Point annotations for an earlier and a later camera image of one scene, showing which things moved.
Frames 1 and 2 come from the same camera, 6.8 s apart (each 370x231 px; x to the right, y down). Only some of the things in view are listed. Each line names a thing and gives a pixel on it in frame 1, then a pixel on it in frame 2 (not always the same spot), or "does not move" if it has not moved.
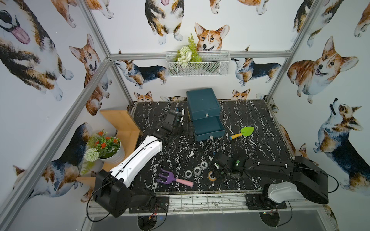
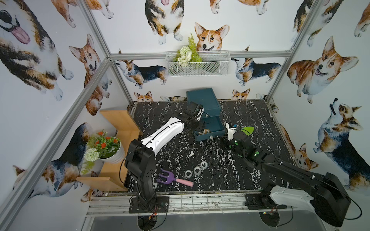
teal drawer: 209,128 does not move
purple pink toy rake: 169,179 does not move
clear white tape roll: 204,164 does not move
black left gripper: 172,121 → 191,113
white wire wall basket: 194,63 does not move
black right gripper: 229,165 → 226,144
